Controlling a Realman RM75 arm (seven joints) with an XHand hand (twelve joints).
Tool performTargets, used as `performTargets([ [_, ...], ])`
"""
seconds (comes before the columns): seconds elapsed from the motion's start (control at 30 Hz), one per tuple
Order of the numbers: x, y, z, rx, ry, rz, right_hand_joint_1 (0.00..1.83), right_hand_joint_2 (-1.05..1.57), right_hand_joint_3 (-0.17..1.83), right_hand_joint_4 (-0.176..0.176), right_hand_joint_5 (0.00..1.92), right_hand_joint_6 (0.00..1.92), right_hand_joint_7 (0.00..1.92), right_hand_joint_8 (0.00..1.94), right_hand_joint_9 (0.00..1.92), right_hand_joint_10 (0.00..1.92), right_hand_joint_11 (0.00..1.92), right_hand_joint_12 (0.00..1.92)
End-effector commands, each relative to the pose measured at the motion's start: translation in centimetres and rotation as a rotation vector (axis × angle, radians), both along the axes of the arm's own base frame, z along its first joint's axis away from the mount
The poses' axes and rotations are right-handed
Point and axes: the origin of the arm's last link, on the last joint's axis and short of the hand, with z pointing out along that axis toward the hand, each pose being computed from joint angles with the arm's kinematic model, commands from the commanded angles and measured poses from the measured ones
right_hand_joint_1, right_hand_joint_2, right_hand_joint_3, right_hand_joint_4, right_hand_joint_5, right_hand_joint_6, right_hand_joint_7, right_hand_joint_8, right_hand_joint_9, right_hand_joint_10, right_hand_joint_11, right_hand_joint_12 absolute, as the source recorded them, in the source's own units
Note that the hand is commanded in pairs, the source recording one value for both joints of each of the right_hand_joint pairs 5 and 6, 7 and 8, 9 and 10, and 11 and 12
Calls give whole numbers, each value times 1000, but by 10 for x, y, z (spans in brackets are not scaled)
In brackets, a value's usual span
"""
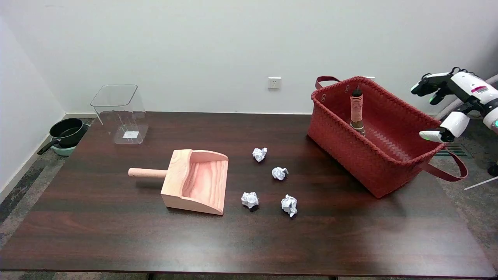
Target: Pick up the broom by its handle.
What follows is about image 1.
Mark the metal floor vent grille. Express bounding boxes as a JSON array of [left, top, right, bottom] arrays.
[[435, 145, 467, 157]]

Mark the green pot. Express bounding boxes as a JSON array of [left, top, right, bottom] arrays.
[[51, 124, 91, 156]]

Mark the black frying pan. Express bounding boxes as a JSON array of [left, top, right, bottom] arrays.
[[37, 118, 88, 155]]

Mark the small straw hand broom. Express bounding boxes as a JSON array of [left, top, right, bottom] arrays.
[[350, 86, 366, 136]]

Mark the white cable tie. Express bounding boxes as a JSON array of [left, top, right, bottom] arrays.
[[464, 176, 498, 191]]

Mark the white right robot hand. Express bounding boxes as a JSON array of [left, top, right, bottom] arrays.
[[410, 68, 498, 143]]

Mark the clear plastic bin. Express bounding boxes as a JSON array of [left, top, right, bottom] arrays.
[[90, 84, 149, 145]]

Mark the red woven basket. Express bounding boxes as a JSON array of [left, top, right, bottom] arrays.
[[307, 76, 469, 199]]

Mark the wooden dustpan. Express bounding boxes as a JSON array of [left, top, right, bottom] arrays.
[[128, 149, 229, 215]]

